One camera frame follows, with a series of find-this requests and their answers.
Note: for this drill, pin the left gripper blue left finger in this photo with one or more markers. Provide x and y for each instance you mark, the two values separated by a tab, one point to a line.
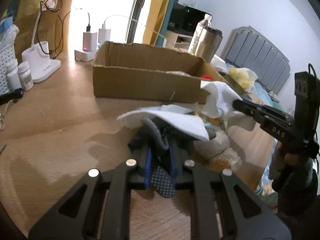
147	168

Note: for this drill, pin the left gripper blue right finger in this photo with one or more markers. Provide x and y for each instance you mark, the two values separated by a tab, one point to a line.
172	164

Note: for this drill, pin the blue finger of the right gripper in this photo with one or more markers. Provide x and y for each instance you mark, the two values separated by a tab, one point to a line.
255	112

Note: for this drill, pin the dark grey glove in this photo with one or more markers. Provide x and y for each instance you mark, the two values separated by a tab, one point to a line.
155	134

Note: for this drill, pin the white paper towel sheet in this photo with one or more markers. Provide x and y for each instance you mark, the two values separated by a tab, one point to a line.
174	115

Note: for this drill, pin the white textured cloth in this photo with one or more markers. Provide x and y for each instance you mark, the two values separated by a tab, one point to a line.
219	104

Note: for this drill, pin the duck print tissue pack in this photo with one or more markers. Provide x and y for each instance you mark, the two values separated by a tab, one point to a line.
215	124

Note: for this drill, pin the red plush keychain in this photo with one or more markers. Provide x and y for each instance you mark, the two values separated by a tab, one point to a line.
206	77

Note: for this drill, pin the brown plush keychain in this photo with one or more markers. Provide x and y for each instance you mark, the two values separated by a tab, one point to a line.
218	164

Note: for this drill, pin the person right hand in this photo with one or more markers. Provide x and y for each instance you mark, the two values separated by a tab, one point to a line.
290	171

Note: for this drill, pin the blue patterned bed blanket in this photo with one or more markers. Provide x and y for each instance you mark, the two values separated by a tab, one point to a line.
264	97

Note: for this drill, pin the yellow tissue pack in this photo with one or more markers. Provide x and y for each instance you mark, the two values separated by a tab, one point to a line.
244	77

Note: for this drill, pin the grey padded headboard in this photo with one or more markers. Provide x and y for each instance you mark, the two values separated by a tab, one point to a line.
247	48

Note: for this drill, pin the brown cardboard box tray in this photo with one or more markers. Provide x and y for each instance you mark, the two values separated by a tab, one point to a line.
145	72

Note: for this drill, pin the steel travel tumbler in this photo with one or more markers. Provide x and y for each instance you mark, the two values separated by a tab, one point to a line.
208	43

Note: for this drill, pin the white small desk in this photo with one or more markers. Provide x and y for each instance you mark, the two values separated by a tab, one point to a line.
177	41

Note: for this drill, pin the clear water bottle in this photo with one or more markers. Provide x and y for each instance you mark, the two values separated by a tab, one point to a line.
206	22

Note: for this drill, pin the black computer monitor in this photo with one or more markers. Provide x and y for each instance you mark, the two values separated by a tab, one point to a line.
184	19

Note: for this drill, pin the white power strip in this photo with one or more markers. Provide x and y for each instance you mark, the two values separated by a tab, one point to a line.
84	56

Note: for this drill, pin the white pill bottle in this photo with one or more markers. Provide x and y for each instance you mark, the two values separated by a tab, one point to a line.
13	79
25	76

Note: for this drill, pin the teal curtain right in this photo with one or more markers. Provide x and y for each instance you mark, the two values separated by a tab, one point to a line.
163	30

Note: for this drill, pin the black flashlight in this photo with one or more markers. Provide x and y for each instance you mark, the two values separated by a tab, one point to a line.
14	95

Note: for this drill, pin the yellow curtain right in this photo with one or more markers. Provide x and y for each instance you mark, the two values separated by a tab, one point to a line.
154	21

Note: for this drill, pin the yellow curtain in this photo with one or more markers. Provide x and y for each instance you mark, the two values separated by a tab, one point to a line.
54	26
154	21

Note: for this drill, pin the white desk lamp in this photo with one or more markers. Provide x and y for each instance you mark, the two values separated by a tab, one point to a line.
40	64

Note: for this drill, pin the white perforated basket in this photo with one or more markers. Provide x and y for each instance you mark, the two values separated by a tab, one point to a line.
7	54

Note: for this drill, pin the yellow curtain left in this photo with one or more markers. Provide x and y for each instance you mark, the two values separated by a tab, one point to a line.
54	26

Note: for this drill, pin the white charger with black cable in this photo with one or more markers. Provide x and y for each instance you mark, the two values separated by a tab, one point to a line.
89	40

